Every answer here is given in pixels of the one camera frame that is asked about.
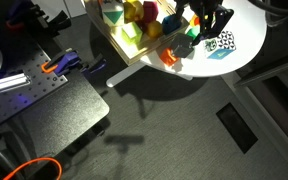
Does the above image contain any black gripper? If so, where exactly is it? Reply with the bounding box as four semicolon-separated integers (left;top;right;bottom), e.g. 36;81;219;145
175;0;234;46

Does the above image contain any black mounting plate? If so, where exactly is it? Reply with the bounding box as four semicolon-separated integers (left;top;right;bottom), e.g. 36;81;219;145
11;72;110;158

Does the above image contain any black perforated breadboard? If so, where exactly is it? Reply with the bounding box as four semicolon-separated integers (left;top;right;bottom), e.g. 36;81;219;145
0;43;68;124

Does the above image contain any orange cable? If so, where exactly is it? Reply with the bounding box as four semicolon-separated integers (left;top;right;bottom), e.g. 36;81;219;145
2;157;63;180

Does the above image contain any near purple clamp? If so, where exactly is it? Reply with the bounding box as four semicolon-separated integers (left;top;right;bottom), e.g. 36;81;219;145
41;48;106;76

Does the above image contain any yellow round block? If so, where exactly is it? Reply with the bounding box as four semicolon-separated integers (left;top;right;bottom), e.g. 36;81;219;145
146;21;163;38

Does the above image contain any purple clamp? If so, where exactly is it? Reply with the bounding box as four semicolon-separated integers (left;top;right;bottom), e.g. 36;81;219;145
41;48;106;76
6;0;71;35

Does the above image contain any orange block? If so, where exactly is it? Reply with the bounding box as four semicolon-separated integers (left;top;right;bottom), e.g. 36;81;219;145
160;48;179;66

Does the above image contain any far purple clamp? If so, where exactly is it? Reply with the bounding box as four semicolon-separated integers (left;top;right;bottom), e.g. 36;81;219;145
6;0;71;35

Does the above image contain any light green block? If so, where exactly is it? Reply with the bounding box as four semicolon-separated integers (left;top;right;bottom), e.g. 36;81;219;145
122;22;143;44

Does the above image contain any black white patterned cube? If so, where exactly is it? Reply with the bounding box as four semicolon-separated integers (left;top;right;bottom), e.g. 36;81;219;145
204;31;236;60

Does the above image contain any blue block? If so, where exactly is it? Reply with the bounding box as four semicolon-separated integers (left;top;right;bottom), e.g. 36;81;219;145
162;14;181;35

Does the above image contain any yellow banana block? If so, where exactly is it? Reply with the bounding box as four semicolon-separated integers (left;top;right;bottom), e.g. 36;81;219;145
123;0;144;22

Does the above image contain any magenta block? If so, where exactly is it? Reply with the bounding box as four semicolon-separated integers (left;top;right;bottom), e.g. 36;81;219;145
141;1;159;31

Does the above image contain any wooden tray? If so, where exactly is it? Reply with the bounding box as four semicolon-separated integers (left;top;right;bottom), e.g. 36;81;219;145
81;0;189;65

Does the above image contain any orange yellow toy cube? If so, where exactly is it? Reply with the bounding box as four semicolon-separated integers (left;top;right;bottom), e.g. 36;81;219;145
189;15;200;27

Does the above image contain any gray block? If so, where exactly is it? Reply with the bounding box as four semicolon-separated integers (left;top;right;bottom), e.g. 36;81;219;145
170;34;194;58

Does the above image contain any round white table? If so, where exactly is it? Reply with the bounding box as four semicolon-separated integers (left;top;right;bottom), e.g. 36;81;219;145
106;0;267;87

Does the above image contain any patterned cube in tray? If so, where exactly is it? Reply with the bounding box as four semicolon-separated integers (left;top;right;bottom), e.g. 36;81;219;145
101;0;124;27

